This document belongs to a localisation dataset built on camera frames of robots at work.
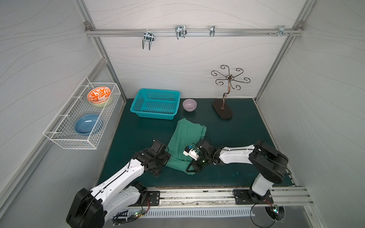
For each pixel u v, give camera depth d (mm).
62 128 582
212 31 787
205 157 725
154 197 733
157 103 1185
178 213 702
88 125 650
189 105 1134
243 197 737
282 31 765
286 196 751
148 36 783
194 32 783
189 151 780
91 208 384
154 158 625
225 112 1113
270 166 453
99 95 742
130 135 1009
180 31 764
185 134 953
